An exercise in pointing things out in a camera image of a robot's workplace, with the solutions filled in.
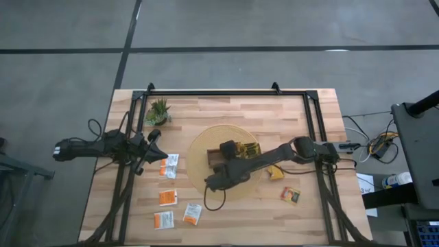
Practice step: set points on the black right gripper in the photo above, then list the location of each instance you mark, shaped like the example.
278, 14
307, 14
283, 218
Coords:
226, 175

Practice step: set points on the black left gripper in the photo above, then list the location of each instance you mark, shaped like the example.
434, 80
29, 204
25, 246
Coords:
140, 155

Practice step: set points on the dark wooden tea box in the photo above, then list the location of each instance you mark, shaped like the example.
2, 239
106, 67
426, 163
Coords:
214, 156

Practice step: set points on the orange and white tea packet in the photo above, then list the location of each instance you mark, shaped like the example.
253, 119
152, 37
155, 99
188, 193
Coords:
168, 198
170, 160
192, 214
169, 172
164, 220

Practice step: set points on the yellow green lemon tea packet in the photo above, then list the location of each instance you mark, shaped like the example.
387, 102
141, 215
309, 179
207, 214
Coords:
250, 150

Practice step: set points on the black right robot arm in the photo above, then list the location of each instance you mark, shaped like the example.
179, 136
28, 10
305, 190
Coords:
274, 158

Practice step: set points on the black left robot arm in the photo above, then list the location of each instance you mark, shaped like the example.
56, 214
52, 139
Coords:
79, 150

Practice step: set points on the plain golden orange tea packet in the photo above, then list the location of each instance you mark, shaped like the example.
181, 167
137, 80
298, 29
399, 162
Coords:
275, 173

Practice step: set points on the round woven beige placemat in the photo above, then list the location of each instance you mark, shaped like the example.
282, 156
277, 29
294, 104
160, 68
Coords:
202, 178

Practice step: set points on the potted green succulent plant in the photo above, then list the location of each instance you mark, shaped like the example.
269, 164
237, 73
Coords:
157, 111

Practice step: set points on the grey metal stand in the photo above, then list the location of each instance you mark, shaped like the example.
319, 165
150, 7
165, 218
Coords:
20, 171

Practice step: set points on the white paper sheet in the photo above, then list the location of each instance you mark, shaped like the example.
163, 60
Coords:
365, 183

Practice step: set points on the black slanted bar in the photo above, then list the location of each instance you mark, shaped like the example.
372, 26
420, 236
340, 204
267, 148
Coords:
387, 196

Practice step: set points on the white plastic bottle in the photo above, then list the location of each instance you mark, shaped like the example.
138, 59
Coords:
398, 179

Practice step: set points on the grey equipment cart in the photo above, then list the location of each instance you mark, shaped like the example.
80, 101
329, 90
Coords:
422, 154

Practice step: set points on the black pole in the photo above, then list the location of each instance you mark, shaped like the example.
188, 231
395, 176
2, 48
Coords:
423, 103

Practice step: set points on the keyboard with coloured keys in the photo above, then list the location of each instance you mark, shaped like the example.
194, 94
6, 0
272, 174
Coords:
428, 235

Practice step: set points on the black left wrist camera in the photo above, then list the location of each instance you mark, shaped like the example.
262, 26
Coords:
154, 135

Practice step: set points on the black aluminium rig frame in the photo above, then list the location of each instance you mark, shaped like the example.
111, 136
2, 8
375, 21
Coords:
223, 92

